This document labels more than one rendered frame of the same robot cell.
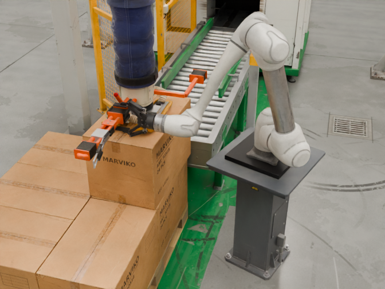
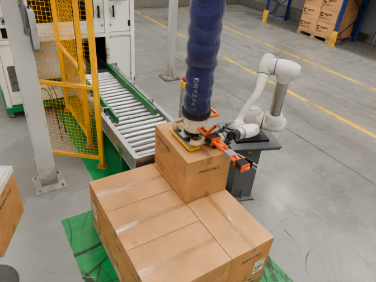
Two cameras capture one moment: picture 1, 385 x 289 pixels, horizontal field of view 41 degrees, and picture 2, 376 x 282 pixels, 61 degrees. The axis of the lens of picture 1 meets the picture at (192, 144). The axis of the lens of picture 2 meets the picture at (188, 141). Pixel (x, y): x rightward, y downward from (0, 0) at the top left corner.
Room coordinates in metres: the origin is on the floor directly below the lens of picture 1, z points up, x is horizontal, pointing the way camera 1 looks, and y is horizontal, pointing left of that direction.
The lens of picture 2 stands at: (1.11, 2.06, 2.38)
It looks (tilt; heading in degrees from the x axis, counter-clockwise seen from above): 33 degrees down; 310
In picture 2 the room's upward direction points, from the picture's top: 5 degrees clockwise
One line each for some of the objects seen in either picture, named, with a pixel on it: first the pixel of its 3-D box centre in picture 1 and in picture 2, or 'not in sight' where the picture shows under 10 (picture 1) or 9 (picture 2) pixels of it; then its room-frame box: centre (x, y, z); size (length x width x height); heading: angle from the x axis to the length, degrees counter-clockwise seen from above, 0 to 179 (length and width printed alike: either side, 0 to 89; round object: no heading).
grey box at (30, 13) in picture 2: not in sight; (32, 27); (3.84, 0.88, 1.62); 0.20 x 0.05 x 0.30; 164
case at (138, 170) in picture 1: (141, 145); (189, 156); (2.54, 0.30, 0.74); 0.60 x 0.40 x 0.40; 161
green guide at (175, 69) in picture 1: (187, 48); (90, 92); (4.42, 0.05, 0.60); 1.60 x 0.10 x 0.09; 164
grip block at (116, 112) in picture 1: (118, 114); (212, 138); (2.27, 0.37, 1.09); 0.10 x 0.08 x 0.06; 73
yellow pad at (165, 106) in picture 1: (154, 112); not in sight; (2.49, 0.21, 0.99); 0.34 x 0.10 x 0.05; 163
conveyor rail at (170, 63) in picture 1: (168, 73); (96, 112); (4.09, 0.20, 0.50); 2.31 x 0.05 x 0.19; 164
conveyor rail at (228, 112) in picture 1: (243, 82); (146, 102); (3.92, -0.42, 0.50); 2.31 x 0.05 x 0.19; 164
